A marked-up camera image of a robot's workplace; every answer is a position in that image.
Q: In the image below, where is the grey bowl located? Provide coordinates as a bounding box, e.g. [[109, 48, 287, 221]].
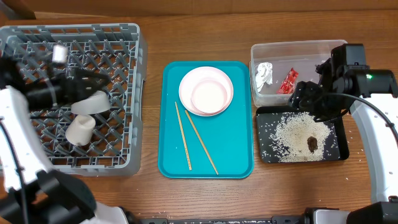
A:
[[71, 91, 111, 115]]

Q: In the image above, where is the red snack wrapper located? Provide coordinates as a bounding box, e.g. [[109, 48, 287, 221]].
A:
[[277, 68, 299, 94]]

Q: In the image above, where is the pile of white rice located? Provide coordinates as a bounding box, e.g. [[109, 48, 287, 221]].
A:
[[259, 111, 338, 162]]

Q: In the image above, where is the white paper cup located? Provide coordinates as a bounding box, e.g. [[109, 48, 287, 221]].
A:
[[65, 115, 96, 146]]

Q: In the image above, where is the white tissue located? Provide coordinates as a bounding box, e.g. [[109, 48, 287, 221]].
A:
[[255, 62, 273, 92]]

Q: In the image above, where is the small pink bowl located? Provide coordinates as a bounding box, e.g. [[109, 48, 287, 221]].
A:
[[191, 80, 228, 114]]

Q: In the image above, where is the wooden chopstick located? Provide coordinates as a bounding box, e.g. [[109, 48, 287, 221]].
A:
[[174, 101, 192, 171], [184, 110, 219, 175]]

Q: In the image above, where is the large white plate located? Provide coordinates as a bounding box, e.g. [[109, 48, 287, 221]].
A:
[[178, 67, 234, 116]]

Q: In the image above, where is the brown food scrap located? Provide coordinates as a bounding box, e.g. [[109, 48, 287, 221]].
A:
[[307, 136, 318, 154]]

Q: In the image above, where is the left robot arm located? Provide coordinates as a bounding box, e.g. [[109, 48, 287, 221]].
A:
[[1, 57, 138, 223]]

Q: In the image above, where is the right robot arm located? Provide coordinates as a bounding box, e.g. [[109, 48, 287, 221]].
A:
[[289, 66, 397, 223]]

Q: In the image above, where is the black waste tray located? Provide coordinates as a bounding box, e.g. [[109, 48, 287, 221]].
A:
[[255, 105, 350, 164]]

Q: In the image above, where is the grey dish rack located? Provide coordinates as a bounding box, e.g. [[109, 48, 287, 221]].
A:
[[1, 23, 147, 176]]

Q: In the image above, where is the clear plastic bin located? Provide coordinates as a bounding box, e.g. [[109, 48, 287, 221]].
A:
[[249, 40, 346, 108]]

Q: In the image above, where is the teal plastic tray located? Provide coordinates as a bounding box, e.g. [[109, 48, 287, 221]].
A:
[[158, 61, 254, 179]]

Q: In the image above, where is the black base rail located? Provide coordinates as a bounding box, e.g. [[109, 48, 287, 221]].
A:
[[136, 207, 343, 224]]

